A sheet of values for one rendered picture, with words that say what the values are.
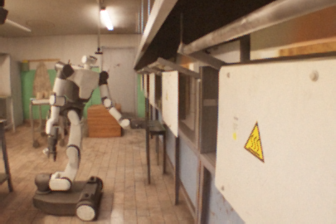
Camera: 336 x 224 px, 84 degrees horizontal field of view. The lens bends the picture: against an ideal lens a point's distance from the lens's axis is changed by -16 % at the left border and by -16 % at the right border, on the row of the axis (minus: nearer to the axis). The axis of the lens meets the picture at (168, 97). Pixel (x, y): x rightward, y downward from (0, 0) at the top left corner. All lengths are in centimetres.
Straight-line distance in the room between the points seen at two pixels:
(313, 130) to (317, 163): 5
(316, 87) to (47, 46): 663
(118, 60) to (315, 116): 610
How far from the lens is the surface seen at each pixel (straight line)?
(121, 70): 630
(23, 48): 706
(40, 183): 240
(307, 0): 24
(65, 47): 659
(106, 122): 479
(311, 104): 38
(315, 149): 38
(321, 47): 52
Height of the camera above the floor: 130
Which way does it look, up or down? 6 degrees down
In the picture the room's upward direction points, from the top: straight up
